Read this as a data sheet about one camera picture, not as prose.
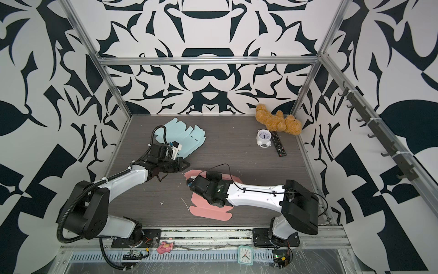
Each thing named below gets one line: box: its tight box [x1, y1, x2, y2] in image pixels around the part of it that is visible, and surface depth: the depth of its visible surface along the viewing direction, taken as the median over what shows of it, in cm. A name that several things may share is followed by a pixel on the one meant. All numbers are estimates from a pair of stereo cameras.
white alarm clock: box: [256, 129, 273, 148], surface depth 107 cm
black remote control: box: [271, 131, 287, 158], surface depth 107 cm
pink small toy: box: [156, 241, 174, 255], surface depth 71 cm
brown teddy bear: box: [255, 103, 302, 136], surface depth 107 cm
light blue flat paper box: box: [155, 117, 206, 159], surface depth 110 cm
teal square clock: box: [237, 244, 254, 266], surface depth 71 cm
